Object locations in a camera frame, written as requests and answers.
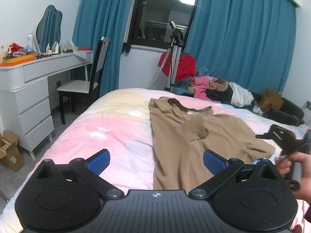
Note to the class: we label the white paper sheet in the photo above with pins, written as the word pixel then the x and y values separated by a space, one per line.
pixel 83 54

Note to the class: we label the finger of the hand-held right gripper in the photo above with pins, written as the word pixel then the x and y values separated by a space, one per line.
pixel 275 132

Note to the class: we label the black object on sill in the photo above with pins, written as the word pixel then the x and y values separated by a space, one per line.
pixel 126 47

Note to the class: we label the orange box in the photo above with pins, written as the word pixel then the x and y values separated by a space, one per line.
pixel 21 59

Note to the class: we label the person's right hand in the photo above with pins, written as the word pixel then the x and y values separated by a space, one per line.
pixel 306 172

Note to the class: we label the red cloth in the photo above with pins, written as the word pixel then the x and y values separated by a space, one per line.
pixel 184 68

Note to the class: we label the wavy vanity mirror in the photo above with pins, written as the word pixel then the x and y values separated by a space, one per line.
pixel 49 29

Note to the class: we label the silver tripod stand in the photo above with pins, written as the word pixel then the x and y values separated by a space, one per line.
pixel 176 58

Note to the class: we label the dark window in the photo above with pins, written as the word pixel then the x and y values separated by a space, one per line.
pixel 155 9

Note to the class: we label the black garment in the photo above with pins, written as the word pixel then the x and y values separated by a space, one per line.
pixel 218 96

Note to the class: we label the pink garment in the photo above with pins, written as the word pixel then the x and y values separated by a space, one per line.
pixel 199 89

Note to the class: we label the black and white chair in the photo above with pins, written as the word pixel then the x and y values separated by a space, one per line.
pixel 77 86

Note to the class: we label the tan printed t-shirt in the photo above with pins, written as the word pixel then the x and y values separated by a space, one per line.
pixel 182 145

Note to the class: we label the blue curtain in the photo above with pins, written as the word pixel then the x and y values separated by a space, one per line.
pixel 102 24
pixel 243 41

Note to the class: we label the brown paper bag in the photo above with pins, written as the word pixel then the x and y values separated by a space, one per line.
pixel 269 102

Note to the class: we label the bed with pastel sheet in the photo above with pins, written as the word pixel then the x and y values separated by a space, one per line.
pixel 109 126

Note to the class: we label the white spray bottle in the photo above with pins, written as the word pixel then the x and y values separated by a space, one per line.
pixel 29 42

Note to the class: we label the white garment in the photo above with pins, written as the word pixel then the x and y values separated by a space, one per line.
pixel 240 97

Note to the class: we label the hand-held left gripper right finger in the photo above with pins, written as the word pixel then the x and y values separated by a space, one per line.
pixel 215 163

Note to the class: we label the cardboard box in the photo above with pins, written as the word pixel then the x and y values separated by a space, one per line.
pixel 12 157

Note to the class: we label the white dressing table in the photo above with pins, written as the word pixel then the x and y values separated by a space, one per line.
pixel 34 102

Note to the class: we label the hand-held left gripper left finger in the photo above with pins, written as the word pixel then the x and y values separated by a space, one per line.
pixel 98 162

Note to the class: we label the tan crumpled garment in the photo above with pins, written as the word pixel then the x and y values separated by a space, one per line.
pixel 218 85

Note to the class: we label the black white patterned cloth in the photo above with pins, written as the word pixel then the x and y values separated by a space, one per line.
pixel 258 110

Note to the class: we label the teal cloth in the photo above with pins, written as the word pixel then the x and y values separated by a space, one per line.
pixel 179 87

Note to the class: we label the red box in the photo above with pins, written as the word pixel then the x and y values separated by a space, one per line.
pixel 17 47

